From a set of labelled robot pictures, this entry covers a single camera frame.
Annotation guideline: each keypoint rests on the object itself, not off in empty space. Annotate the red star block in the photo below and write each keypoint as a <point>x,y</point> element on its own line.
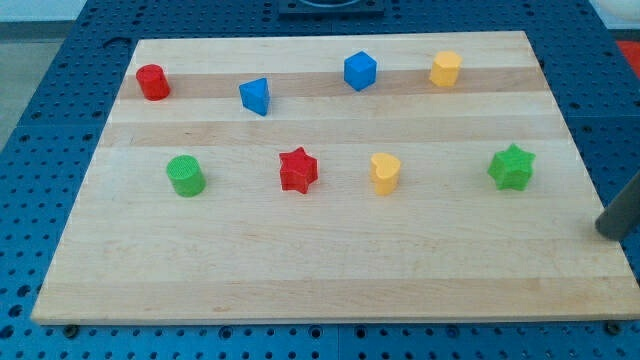
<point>298,170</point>

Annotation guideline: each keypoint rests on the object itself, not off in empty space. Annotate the green star block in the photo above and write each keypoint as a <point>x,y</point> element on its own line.
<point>512,168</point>

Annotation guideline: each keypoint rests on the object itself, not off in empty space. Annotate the yellow heart block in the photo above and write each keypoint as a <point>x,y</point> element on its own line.
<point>384,173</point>

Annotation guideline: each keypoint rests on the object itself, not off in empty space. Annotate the wooden board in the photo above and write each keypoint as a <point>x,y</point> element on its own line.
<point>445,246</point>

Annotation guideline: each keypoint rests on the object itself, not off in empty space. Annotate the blue triangle block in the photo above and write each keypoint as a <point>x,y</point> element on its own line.
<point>255,96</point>

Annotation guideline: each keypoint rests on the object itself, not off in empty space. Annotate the blue cube block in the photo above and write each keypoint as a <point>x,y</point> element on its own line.
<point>360,71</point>

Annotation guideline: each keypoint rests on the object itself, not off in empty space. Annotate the green cylinder block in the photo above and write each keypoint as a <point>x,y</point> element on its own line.
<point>185,175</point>

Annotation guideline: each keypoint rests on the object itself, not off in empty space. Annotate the yellow hexagon block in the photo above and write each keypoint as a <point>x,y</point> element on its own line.
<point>445,68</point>

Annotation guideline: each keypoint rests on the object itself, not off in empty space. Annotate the red cylinder block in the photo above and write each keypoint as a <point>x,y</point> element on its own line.
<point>153,82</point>

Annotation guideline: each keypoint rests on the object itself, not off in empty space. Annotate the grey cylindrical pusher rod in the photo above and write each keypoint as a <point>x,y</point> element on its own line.
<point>621,216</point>

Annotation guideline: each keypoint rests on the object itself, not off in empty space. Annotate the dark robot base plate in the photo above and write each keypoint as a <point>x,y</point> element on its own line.
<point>332,8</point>

